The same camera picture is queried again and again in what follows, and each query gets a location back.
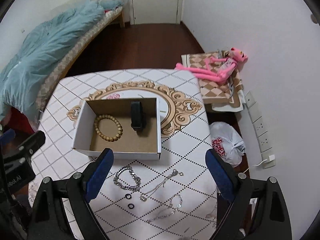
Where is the silver beaded chain bracelet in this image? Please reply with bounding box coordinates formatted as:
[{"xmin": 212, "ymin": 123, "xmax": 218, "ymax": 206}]
[{"xmin": 146, "ymin": 193, "xmax": 183, "ymax": 224}]

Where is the chunky silver chain bracelet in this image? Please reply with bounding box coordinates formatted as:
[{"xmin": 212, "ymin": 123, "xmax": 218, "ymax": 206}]
[{"xmin": 113, "ymin": 165, "xmax": 142, "ymax": 193}]

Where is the thin silver chain bracelet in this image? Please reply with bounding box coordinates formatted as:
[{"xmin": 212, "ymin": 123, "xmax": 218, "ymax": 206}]
[{"xmin": 139, "ymin": 168, "xmax": 185, "ymax": 202}]

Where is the wooden bead bracelet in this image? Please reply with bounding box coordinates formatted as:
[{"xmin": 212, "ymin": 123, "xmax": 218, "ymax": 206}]
[{"xmin": 93, "ymin": 114, "xmax": 124, "ymax": 144}]

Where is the black fitness band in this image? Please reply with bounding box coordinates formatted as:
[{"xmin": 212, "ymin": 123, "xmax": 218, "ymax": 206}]
[{"xmin": 130, "ymin": 101, "xmax": 146, "ymax": 132}]

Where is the white charger plug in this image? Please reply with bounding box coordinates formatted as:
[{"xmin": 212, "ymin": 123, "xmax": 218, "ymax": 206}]
[{"xmin": 254, "ymin": 154, "xmax": 276, "ymax": 167}]

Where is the white power strip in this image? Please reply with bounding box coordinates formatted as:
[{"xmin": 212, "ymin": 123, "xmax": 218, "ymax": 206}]
[{"xmin": 245, "ymin": 91, "xmax": 276, "ymax": 169}]

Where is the white plastic bag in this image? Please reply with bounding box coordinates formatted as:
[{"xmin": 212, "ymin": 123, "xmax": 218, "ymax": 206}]
[{"xmin": 209, "ymin": 122, "xmax": 246, "ymax": 167}]

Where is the white diamond pattern tablecloth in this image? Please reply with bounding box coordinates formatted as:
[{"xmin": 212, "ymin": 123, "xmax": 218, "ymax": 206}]
[{"xmin": 29, "ymin": 69, "xmax": 216, "ymax": 239}]

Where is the teal blue duvet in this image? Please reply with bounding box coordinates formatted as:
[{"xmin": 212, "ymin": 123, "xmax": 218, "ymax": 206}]
[{"xmin": 0, "ymin": 0, "xmax": 121, "ymax": 117}]

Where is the white cardboard box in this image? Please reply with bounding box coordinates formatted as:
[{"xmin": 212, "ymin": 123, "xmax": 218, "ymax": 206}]
[{"xmin": 72, "ymin": 98, "xmax": 161, "ymax": 161}]

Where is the pink panther plush toy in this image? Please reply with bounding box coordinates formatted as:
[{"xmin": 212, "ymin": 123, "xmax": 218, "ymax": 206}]
[{"xmin": 175, "ymin": 47, "xmax": 248, "ymax": 84}]

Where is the bed with checkered mattress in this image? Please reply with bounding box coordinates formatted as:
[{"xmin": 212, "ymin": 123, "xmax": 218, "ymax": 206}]
[{"xmin": 0, "ymin": 0, "xmax": 126, "ymax": 131}]

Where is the white door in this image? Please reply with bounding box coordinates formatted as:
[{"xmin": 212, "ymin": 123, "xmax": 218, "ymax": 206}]
[{"xmin": 129, "ymin": 0, "xmax": 183, "ymax": 25}]

